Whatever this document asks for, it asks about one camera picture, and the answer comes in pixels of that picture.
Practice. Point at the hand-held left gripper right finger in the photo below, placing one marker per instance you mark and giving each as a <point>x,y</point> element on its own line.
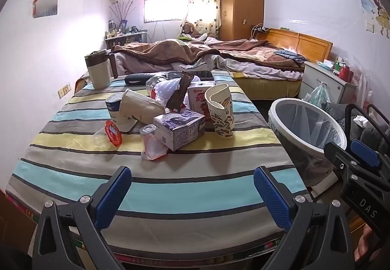
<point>271,197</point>

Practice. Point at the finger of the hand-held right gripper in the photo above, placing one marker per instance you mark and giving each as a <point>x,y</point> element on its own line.
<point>335,154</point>
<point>365,156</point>

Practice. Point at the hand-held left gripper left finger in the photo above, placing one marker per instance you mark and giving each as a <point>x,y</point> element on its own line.
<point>114,193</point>

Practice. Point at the red lidded plastic cup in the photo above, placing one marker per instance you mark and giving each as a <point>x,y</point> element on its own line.
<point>113,133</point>

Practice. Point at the clear plastic cup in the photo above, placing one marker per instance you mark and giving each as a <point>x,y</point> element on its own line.
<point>150,145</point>

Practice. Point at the white waste bin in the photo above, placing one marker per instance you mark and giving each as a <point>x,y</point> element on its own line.
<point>280,123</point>

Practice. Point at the blue white small cup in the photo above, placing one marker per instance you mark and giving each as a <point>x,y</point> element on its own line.
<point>112,105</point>

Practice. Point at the beige paper cup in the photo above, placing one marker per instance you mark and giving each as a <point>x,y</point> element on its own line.
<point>140,108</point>

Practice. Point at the purple white carton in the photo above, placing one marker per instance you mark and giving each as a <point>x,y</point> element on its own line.
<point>176,130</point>

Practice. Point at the patterned paper cup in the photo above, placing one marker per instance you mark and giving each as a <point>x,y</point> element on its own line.
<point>222,117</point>

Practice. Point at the white foam net sleeve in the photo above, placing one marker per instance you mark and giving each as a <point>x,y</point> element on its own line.
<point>170,88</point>

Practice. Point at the brown snack wrapper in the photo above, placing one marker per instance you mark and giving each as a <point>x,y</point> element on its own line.
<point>179,93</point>

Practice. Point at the red white milk carton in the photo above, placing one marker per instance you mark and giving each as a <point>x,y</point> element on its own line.
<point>196,99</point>

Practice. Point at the person's right hand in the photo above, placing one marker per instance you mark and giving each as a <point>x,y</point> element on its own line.
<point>362,242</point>

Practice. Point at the grey cushioned chair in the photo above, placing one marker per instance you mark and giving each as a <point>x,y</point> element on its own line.
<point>368,136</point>

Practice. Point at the crumpled white tissue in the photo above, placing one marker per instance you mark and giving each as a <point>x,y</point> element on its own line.
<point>361,120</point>

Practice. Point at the green plastic bag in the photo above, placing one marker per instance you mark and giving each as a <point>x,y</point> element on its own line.
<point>318,95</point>

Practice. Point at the white red print plastic bag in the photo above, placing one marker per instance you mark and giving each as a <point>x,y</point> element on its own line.
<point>364,93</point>

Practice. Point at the striped tablecloth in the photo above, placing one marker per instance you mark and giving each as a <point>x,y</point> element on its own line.
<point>213,160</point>

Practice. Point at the white nightstand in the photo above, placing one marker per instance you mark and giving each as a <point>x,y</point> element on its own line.
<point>320,75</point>

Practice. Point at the red jar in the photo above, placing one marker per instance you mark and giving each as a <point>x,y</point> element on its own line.
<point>344,73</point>

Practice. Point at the green box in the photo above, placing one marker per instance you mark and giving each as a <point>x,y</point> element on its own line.
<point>338,66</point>

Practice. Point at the teal tissue pack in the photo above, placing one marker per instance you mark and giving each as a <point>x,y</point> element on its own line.
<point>326,65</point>

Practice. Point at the blue folded clothes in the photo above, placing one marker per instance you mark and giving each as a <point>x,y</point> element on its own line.
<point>289,55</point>

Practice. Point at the pale purple bed sheet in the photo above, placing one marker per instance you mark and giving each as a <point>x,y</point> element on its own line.
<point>259,70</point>

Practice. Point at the wooden bed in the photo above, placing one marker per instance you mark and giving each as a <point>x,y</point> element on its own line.
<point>310,43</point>

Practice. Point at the dark blue glasses case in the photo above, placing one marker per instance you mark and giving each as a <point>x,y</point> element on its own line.
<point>137,78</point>

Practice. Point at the white brown thermos jug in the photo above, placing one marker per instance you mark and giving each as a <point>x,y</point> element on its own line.
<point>97,75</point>

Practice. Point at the black smartphone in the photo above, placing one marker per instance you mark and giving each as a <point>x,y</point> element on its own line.
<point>198,75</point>

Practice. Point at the power strip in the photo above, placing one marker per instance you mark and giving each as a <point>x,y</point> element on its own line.
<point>260,29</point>

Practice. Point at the brown blanket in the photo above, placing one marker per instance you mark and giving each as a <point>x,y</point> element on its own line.
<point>170,53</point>

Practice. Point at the cluttered small desk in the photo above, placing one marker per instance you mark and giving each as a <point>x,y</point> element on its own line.
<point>128,38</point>

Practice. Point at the wooden wardrobe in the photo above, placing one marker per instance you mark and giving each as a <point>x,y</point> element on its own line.
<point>237,8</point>

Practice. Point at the brown teddy bear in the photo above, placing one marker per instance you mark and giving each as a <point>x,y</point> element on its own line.
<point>189,29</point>

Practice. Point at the dried branches in vase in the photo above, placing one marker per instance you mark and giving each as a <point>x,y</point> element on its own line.
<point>123,12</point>

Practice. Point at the bright window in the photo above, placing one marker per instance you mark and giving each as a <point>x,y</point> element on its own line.
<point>164,9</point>

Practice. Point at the wall sockets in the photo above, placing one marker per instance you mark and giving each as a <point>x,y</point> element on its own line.
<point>64,90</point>

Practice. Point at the wall switch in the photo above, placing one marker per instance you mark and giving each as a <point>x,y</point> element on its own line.
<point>370,27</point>

